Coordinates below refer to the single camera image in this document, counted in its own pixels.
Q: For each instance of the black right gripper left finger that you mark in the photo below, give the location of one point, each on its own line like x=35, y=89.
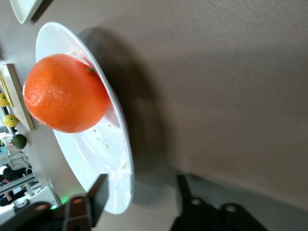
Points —
x=84, y=211

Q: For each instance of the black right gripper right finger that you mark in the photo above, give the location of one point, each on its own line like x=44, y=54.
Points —
x=199, y=216

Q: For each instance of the white round plate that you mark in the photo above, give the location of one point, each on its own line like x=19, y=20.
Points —
x=96, y=149

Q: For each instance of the orange fruit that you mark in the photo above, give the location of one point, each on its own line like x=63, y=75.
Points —
x=65, y=93

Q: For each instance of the white office chair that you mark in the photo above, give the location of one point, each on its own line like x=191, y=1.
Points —
x=18, y=162

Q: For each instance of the green lime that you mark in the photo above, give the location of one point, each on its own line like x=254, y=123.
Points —
x=18, y=141

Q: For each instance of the yellow lemon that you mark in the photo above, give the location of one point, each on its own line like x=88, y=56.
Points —
x=3, y=99
x=10, y=120

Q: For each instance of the wooden cutting board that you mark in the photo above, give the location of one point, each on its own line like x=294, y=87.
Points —
x=20, y=103

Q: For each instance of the beige bear print tray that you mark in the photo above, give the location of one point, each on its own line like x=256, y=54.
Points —
x=24, y=9

